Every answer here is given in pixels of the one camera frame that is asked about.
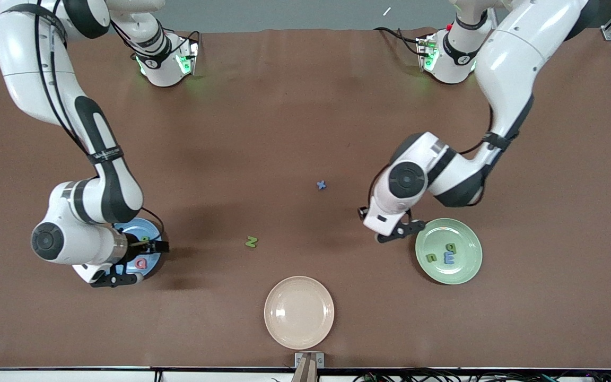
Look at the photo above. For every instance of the green foam lowercase n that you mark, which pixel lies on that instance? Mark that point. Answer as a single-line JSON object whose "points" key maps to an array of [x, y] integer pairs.
{"points": [[431, 257]]}

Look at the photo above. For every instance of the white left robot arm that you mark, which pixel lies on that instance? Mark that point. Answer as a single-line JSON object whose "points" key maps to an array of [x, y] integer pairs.
{"points": [[512, 58]]}

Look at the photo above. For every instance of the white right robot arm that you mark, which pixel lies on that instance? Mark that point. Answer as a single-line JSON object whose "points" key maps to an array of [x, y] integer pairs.
{"points": [[29, 63]]}

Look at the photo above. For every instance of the green foam capital N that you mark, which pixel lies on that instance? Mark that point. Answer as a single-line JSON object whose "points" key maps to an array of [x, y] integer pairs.
{"points": [[251, 242]]}

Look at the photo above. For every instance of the beige plastic plate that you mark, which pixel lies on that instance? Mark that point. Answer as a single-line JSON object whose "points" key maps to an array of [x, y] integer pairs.
{"points": [[299, 313]]}

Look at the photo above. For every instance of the grey metal mount bracket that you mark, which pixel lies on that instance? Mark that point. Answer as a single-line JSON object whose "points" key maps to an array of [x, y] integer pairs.
{"points": [[321, 361]]}

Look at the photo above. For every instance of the blue plastic plate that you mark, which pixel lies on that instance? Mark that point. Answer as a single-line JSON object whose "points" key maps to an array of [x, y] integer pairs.
{"points": [[153, 261]]}

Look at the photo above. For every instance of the green plastic plate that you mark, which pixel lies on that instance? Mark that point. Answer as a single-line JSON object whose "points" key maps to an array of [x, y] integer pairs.
{"points": [[464, 270]]}

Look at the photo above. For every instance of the brown table cover mat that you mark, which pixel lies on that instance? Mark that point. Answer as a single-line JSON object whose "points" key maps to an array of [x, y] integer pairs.
{"points": [[305, 106]]}

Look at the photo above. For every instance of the pink foam capital Q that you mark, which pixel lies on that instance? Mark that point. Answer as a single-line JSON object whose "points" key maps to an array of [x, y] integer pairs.
{"points": [[137, 263]]}

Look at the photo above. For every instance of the brown camera post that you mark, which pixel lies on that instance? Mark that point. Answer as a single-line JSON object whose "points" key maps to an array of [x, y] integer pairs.
{"points": [[305, 371]]}

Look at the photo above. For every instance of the blue foam lowercase w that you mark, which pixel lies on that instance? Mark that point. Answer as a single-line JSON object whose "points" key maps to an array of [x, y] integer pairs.
{"points": [[448, 259]]}

